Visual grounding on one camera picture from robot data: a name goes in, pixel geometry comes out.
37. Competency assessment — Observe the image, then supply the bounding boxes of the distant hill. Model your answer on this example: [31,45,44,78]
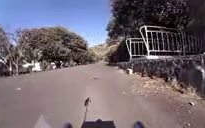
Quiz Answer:
[89,41,121,63]

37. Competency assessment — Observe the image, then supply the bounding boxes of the white block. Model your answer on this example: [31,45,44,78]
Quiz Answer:
[125,67,134,75]

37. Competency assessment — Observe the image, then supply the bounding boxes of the grey asphalt road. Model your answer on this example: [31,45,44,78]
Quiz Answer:
[0,62,205,128]

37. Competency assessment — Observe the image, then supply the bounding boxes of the white metal railing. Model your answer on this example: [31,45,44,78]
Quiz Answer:
[124,25,205,60]

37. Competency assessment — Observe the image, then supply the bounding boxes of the green trees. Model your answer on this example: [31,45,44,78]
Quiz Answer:
[0,24,98,77]

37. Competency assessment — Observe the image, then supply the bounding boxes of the dirt verge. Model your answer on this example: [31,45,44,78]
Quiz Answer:
[118,68,205,128]

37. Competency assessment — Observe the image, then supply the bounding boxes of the robot's own part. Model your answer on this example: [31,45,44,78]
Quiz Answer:
[133,120,146,128]
[80,96,118,128]
[63,122,73,128]

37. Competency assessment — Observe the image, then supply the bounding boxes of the dark trees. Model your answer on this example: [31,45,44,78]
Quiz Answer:
[105,0,205,64]

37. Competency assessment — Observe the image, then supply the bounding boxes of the white building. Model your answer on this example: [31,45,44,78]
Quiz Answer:
[22,60,44,73]

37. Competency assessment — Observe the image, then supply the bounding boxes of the dark stone wall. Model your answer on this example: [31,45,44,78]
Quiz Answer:
[116,53,205,96]

